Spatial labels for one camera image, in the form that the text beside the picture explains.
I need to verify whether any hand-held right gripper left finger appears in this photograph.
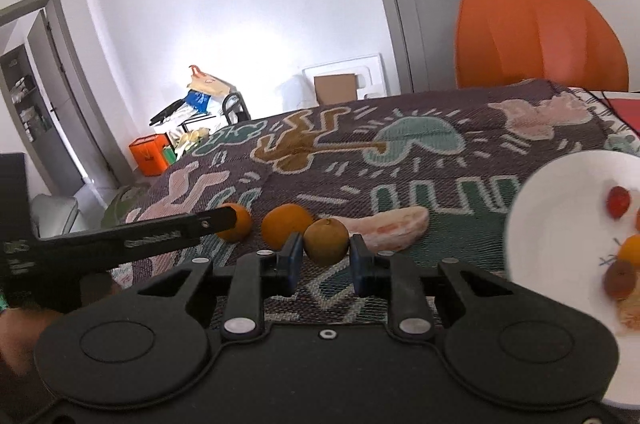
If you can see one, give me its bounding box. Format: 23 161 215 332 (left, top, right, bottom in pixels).
135 234 305 343

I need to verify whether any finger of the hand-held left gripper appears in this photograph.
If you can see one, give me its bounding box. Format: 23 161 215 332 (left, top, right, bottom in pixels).
185 205 239 242

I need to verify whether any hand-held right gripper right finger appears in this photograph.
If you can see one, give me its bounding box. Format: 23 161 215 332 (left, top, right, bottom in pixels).
348 234 517 343

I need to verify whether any cardboard box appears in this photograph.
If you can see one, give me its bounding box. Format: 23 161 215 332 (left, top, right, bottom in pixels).
314 74 358 106

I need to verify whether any brown paper bag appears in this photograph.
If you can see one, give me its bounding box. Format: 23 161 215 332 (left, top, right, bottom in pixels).
187 65 231 98

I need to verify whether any pale plastic bag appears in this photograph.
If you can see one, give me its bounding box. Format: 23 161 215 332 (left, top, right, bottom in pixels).
175 129 211 150

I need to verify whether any medium orange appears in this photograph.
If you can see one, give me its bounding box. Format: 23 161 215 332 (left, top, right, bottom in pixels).
216 203 252 243

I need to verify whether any black long case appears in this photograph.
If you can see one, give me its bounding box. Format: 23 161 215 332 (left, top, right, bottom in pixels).
150 99 188 125

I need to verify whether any white plate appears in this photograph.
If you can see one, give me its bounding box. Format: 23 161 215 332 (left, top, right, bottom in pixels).
504 149 640 407

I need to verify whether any small yellow tangerine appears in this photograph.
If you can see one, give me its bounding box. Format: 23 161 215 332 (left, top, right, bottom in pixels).
617 234 640 266

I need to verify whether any wall shelf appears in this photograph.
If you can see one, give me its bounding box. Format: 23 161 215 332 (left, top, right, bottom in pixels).
0 44 43 145

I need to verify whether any orange paw print mat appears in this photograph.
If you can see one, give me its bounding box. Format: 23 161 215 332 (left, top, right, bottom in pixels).
605 97 640 127

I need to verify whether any large orange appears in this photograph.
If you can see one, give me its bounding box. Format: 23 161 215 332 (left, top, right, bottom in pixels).
261 203 315 251

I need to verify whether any pomelo wedge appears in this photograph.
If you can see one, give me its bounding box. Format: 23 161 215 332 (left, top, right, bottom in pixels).
330 205 431 253

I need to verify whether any grey interior door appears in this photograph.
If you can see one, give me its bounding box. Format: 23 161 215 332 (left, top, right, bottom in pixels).
27 7 108 195

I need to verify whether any patterned woven blanket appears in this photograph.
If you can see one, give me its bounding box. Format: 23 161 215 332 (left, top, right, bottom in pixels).
107 77 640 335

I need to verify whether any grey sofa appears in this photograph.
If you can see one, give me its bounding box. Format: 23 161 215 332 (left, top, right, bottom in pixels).
30 194 81 239

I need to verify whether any black metal cart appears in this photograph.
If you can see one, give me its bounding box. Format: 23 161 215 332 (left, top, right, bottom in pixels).
222 92 251 122

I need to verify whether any black cable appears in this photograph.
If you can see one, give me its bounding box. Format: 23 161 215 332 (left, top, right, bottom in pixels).
590 89 640 136

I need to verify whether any dark red round fruit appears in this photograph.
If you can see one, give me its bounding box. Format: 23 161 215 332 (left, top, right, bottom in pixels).
602 259 637 301

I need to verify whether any orange chair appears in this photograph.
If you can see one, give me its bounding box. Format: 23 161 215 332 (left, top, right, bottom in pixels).
454 0 630 92

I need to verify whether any person's left hand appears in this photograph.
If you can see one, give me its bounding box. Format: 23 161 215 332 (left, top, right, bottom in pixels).
0 308 64 378

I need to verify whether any peeled pomelo chunk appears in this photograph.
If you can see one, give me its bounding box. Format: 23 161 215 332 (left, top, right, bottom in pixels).
616 297 640 337

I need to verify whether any green cushion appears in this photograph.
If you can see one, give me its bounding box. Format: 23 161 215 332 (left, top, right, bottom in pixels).
102 184 151 227

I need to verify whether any orange box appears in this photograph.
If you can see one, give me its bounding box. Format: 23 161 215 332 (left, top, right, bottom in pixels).
129 135 171 176

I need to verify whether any white foam board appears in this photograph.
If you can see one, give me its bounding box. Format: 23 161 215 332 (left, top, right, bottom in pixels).
302 53 386 107

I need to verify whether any greenish orange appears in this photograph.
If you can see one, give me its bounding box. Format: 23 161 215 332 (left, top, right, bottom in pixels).
303 217 350 267

